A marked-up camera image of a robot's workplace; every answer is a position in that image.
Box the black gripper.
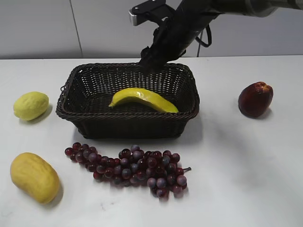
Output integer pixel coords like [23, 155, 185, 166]
[139, 0, 218, 75]

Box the yellow banana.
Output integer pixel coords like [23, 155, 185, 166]
[108, 87, 178, 113]

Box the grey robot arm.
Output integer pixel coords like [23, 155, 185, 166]
[129, 0, 303, 74]

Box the black wicker basket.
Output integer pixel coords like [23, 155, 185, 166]
[56, 63, 200, 139]

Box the red apple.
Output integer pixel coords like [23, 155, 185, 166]
[238, 81, 273, 118]

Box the purple grape bunch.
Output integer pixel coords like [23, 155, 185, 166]
[64, 142, 191, 199]

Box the yellow lemon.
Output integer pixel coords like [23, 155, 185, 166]
[13, 91, 49, 121]

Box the yellow mango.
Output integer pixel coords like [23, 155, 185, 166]
[10, 152, 60, 204]

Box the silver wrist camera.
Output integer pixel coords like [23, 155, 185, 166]
[129, 0, 175, 26]

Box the black cable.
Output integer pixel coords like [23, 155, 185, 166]
[195, 23, 212, 58]

